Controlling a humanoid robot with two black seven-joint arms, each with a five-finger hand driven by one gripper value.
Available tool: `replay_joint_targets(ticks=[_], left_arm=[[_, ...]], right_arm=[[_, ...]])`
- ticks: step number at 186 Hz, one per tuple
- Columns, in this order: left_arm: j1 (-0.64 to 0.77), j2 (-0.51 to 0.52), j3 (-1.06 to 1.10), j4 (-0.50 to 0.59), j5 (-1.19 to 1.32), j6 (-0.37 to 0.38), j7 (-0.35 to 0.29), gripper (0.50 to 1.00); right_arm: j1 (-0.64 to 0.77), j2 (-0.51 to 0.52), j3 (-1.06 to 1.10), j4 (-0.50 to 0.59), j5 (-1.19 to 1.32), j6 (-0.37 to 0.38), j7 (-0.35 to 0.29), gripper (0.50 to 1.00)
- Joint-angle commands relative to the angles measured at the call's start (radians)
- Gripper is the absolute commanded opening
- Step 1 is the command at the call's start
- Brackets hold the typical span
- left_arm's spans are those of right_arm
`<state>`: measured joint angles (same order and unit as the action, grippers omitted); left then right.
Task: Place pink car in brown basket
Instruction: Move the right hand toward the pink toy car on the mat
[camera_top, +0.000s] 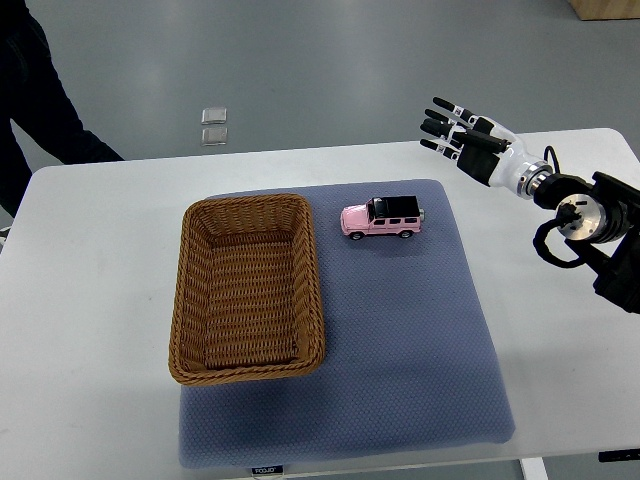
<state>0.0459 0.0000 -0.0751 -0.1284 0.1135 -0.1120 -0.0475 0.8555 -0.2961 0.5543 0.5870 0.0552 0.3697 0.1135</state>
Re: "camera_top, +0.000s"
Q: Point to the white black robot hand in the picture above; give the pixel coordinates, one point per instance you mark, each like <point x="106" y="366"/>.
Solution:
<point x="482" y="148"/>

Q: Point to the pink toy car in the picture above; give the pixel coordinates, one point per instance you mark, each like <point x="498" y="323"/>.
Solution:
<point x="399" y="216"/>

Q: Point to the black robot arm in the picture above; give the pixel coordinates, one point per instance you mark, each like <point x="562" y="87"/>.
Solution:
<point x="595" y="224"/>

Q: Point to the brown wicker basket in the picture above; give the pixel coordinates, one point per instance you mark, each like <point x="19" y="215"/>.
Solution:
<point x="247" y="303"/>

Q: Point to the wooden box corner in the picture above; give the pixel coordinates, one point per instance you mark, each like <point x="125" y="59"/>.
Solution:
<point x="592" y="10"/>

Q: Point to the blue grey mat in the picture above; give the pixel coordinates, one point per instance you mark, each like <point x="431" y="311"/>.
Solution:
<point x="409" y="364"/>

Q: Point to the upper metal floor plate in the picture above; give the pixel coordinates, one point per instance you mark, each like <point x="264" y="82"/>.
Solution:
<point x="214" y="115"/>

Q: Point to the white table leg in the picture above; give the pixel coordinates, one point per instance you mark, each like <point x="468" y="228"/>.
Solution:
<point x="533" y="469"/>

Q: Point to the black table control panel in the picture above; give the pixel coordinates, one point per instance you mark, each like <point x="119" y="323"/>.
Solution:
<point x="619" y="456"/>

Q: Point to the person in dark clothes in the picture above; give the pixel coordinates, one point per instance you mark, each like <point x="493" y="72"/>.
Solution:
<point x="33" y="97"/>

